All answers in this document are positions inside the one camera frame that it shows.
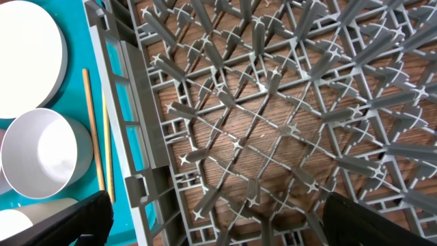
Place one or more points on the grey dishwasher rack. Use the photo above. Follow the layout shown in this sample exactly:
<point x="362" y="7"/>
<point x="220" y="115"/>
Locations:
<point x="234" y="120"/>

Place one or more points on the right wooden chopstick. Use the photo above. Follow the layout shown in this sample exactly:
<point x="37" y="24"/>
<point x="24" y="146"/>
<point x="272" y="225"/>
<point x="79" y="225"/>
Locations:
<point x="107" y="150"/>

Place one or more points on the white paper cup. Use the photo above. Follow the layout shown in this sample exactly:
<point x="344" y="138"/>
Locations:
<point x="16" y="220"/>

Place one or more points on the grey empty bowl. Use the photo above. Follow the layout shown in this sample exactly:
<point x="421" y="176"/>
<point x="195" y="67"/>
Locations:
<point x="44" y="152"/>

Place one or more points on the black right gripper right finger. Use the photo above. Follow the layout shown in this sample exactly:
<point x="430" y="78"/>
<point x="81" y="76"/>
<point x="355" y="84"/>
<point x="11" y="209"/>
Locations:
<point x="348" y="223"/>

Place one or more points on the beige bowl with crumbs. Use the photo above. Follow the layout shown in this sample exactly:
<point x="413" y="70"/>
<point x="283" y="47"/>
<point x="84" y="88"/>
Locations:
<point x="4" y="185"/>

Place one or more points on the white round plate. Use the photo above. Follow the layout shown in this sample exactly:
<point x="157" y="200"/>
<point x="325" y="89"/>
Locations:
<point x="34" y="58"/>

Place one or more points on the left wooden chopstick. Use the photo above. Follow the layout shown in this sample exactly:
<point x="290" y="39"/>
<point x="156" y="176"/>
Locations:
<point x="93" y="127"/>

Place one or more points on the wooden chopstick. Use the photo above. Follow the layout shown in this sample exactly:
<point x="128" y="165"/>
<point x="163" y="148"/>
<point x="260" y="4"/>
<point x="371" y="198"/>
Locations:
<point x="93" y="127"/>
<point x="107" y="150"/>

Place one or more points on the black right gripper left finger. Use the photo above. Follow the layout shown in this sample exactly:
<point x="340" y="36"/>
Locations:
<point x="88" y="222"/>

